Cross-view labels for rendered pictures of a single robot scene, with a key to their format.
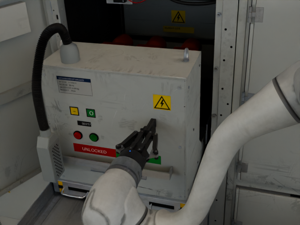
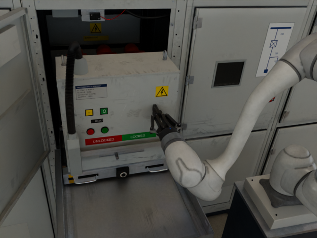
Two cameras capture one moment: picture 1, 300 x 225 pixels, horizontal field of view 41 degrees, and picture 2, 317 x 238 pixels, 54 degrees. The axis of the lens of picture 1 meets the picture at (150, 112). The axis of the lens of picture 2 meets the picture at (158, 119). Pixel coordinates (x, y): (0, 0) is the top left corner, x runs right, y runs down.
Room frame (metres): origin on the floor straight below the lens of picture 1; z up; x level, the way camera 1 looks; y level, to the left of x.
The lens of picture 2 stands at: (0.17, 0.67, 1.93)
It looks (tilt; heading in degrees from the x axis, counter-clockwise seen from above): 34 degrees down; 322
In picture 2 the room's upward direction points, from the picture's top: 5 degrees clockwise
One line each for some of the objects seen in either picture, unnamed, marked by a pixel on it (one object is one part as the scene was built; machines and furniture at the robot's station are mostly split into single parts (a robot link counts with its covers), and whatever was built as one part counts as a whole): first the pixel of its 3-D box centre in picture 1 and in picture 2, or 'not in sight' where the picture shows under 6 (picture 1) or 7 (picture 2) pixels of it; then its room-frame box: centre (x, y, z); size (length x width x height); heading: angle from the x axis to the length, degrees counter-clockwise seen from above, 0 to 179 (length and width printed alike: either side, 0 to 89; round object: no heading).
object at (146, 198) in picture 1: (121, 193); (121, 167); (1.13, 0.12, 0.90); 0.54 x 0.05 x 0.06; 71
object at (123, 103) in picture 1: (114, 138); (121, 126); (1.12, 0.12, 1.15); 0.48 x 0.01 x 0.48; 71
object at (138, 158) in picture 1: (133, 158); (167, 133); (0.89, 0.05, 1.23); 0.09 x 0.08 x 0.07; 161
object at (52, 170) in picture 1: (51, 155); (74, 153); (1.12, 0.34, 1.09); 0.08 x 0.05 x 0.17; 161
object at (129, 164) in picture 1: (123, 174); (173, 145); (0.82, 0.08, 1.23); 0.09 x 0.06 x 0.09; 71
